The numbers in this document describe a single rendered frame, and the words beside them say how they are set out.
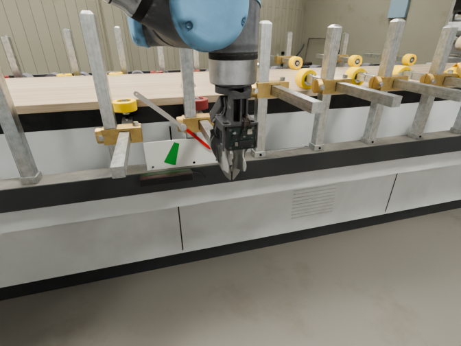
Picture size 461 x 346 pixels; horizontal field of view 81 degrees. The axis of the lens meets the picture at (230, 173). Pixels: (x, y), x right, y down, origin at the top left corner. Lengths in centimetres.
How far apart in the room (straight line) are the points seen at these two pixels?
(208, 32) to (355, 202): 155
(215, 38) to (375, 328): 134
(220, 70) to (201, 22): 20
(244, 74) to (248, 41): 5
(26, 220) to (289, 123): 108
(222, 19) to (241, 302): 125
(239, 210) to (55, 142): 85
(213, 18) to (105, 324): 131
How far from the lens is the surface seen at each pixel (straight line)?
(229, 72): 50
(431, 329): 157
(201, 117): 92
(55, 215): 111
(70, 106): 112
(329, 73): 107
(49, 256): 150
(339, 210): 173
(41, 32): 481
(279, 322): 136
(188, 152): 94
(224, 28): 32
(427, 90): 115
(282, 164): 106
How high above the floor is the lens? 111
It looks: 27 degrees down
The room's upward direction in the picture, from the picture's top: straight up
